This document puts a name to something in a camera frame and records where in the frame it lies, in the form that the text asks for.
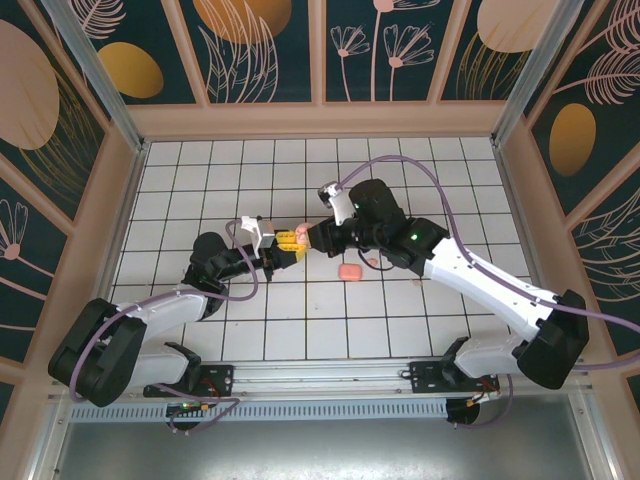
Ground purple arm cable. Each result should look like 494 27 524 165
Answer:
339 155 640 430
69 219 259 435

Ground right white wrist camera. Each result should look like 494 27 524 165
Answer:
318 182 360 227

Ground aluminium mounting rail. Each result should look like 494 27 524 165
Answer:
48 353 596 401

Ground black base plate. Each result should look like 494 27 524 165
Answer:
408 360 501 395
143 364 236 399

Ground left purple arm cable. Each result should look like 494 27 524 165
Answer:
69 219 259 435

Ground slotted grey cable duct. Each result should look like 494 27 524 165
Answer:
69 398 450 422

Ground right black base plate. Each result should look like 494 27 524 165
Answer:
408 360 501 395

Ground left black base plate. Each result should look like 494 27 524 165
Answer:
143 364 236 399

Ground aluminium frame post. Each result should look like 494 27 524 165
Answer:
492 0 586 147
39 0 147 154

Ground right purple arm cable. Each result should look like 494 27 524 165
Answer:
339 155 640 430

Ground grey metal sheet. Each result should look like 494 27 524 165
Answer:
49 419 601 480

